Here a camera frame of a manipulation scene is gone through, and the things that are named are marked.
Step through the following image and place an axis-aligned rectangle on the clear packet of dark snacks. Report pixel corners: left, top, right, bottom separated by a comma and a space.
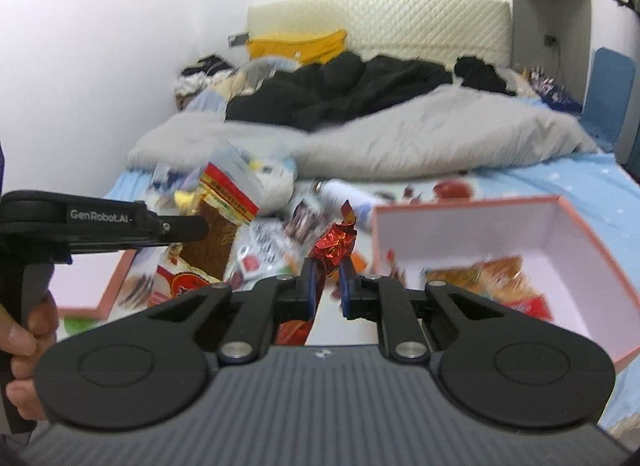
285, 198, 331, 247

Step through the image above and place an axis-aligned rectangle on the yellow cloth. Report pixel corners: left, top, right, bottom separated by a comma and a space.
248, 30, 348, 65

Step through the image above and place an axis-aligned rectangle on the brown jerky packet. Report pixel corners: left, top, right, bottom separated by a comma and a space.
150, 161, 261, 309

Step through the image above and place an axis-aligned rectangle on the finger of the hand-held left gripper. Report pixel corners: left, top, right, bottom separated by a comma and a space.
147, 216, 210, 247

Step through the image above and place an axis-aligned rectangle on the white spray bottle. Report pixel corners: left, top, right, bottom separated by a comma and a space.
314, 178, 376, 234

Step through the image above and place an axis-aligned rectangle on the cream quilted headboard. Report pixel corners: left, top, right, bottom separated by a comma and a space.
246, 0, 512, 69

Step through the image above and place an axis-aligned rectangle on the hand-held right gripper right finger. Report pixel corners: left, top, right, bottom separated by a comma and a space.
339, 260, 503, 363

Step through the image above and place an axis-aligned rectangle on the white printed snack packet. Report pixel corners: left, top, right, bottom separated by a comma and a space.
232, 218, 303, 291

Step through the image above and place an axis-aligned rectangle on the red foil snack packet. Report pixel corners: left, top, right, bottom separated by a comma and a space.
307, 200, 358, 281

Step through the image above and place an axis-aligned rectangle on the pink box lid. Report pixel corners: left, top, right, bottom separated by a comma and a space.
50, 246, 138, 319

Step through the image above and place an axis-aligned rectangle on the black clothing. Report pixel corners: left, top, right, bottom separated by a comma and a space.
225, 53, 516, 133

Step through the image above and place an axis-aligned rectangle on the blue chair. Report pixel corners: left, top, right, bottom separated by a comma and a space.
582, 47, 637, 164

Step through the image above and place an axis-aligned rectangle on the white blue plush toy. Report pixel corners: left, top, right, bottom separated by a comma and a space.
240, 148, 299, 219

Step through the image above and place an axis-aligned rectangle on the orange snack packet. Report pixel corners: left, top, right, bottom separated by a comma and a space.
425, 255, 538, 299

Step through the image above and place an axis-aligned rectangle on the colourful small clutter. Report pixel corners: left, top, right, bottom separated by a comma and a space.
520, 66, 583, 112

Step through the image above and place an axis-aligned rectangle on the pile of mixed clothes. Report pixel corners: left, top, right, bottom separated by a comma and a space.
174, 54, 251, 111

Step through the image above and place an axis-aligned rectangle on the pink cardboard box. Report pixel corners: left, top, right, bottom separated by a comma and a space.
371, 195, 640, 374

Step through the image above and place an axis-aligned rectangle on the grey blanket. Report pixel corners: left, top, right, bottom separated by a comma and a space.
127, 83, 598, 181

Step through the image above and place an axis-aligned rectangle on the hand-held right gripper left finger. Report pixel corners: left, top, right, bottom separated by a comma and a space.
145, 258, 319, 365

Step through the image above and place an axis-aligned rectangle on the person's left hand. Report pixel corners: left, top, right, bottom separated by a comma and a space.
0, 291, 60, 422

